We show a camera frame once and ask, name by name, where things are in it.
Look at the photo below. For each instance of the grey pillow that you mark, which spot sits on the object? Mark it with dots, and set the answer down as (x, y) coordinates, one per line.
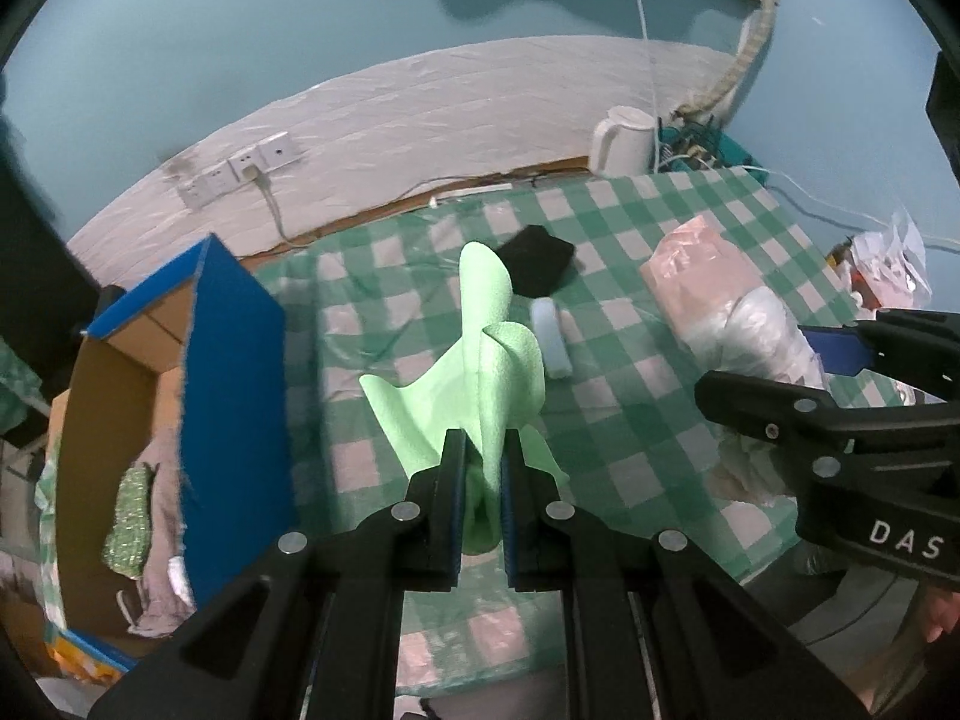
(162, 612)

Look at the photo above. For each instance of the light green foam sheet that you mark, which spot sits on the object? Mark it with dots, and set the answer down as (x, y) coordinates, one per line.
(491, 380)

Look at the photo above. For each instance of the white electric kettle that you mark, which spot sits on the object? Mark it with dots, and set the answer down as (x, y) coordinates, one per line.
(623, 143)

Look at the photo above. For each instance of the beige insulated pipe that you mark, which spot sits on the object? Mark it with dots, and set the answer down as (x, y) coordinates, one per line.
(758, 30)

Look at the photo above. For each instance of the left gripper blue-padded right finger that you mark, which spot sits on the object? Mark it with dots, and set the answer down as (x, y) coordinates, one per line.
(529, 542)

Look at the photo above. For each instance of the pink white plastic-wrapped bundle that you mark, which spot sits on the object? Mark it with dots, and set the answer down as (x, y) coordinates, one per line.
(718, 306)

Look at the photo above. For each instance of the small white foam block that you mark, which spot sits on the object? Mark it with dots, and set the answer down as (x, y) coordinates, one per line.
(547, 328)

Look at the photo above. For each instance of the green white checkered tablecloth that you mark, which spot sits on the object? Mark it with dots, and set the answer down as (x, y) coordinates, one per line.
(383, 298)

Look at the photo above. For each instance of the white plastic bags pile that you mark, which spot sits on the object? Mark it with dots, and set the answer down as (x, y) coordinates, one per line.
(885, 269)

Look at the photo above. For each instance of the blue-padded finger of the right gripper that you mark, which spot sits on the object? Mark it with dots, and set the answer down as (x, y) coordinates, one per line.
(790, 416)
(916, 347)

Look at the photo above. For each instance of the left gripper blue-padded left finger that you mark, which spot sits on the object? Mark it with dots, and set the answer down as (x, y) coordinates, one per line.
(433, 541)

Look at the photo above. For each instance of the black knit hat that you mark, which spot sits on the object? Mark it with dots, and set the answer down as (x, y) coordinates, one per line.
(536, 261)

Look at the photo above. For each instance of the green glittery knitted cloth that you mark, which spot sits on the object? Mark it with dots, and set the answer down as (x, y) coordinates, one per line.
(126, 547)

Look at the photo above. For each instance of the white wall socket strip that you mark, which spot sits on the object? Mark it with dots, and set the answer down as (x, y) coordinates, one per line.
(258, 159)

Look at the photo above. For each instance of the blue-edged cardboard box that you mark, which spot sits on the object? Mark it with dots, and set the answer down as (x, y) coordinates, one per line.
(196, 352)

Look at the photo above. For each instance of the teal plastic basket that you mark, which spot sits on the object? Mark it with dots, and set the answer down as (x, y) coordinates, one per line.
(703, 147)

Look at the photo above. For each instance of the white bag with blue print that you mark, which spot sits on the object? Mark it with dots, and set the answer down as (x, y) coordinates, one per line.
(180, 585)

